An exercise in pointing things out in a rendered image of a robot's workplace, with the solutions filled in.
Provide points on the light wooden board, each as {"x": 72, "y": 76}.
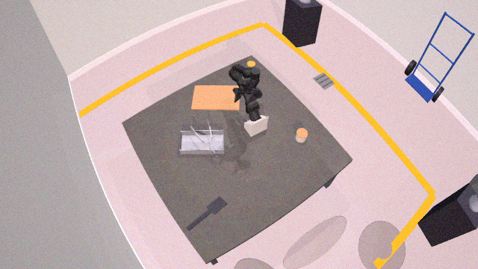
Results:
{"x": 214, "y": 97}

